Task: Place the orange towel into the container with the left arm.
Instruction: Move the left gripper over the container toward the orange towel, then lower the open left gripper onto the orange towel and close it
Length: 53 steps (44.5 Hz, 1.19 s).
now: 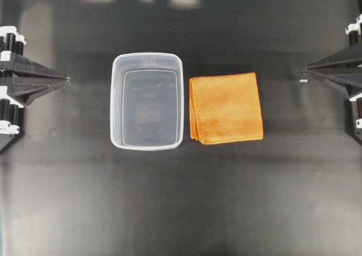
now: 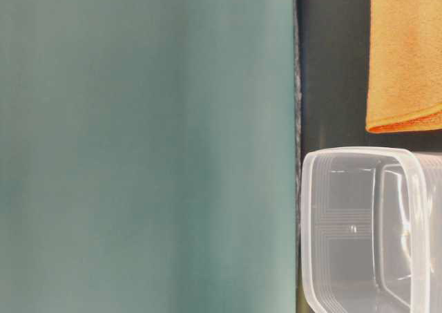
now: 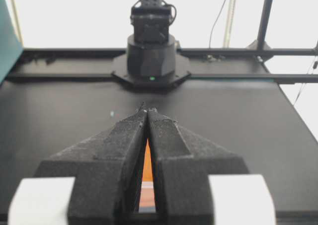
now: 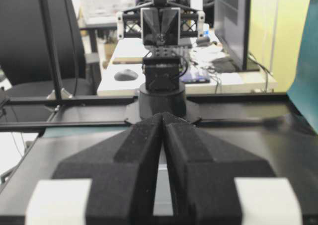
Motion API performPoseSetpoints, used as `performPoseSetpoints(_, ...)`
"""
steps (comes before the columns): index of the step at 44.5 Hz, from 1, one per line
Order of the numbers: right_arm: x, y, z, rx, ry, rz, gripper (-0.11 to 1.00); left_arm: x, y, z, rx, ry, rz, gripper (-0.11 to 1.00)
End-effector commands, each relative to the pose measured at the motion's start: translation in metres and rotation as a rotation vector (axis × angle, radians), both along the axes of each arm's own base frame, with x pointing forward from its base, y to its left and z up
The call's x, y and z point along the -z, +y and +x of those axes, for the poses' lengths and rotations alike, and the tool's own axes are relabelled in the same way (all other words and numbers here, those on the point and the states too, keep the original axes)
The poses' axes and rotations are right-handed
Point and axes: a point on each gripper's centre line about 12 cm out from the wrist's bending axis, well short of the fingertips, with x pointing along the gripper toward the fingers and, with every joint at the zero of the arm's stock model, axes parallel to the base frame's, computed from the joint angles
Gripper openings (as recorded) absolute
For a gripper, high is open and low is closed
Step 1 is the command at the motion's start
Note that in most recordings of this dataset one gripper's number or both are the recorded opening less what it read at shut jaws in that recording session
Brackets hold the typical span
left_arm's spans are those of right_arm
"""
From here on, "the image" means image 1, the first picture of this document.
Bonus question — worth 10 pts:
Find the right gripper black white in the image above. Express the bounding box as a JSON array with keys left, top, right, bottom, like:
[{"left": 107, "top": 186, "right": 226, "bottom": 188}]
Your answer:
[{"left": 303, "top": 14, "right": 361, "bottom": 143}]

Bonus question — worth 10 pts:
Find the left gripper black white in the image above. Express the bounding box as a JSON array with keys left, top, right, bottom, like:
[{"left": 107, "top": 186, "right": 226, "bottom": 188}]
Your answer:
[{"left": 1, "top": 26, "right": 71, "bottom": 153}]

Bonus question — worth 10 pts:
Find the clear plastic container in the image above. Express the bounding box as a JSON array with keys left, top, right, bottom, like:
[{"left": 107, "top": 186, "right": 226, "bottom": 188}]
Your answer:
[{"left": 110, "top": 52, "right": 184, "bottom": 151}]

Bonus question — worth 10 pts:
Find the orange folded towel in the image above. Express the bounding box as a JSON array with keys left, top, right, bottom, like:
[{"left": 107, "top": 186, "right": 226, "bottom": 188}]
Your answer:
[{"left": 189, "top": 72, "right": 264, "bottom": 145}]

